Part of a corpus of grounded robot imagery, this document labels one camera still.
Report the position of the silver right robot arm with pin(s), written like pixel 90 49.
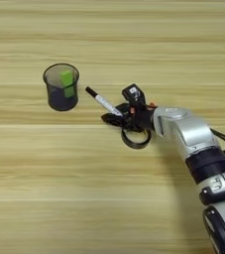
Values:
pixel 183 129

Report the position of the white marker with black cap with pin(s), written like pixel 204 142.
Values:
pixel 99 98

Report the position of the black mesh pen cup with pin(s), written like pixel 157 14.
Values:
pixel 57 102

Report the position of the green eraser block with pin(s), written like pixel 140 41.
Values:
pixel 67 79

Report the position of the black tape roll yellow core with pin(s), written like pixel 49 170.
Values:
pixel 135 145

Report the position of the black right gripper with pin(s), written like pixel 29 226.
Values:
pixel 140 119

